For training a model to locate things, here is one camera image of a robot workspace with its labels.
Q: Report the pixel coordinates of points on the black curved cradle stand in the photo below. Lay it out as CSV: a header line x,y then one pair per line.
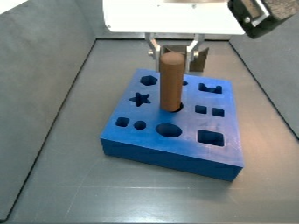
x,y
181,49

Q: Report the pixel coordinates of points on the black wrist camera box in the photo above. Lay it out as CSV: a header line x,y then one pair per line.
x,y
260,16

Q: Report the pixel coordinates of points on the blue foam shape board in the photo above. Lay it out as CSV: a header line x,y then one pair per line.
x,y
193,140

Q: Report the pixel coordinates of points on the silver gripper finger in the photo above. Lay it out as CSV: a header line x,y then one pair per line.
x,y
196,55
154,52

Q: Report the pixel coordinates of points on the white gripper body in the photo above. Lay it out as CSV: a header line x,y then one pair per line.
x,y
172,16

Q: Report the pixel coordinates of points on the brown cylinder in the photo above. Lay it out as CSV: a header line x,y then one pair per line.
x,y
172,81

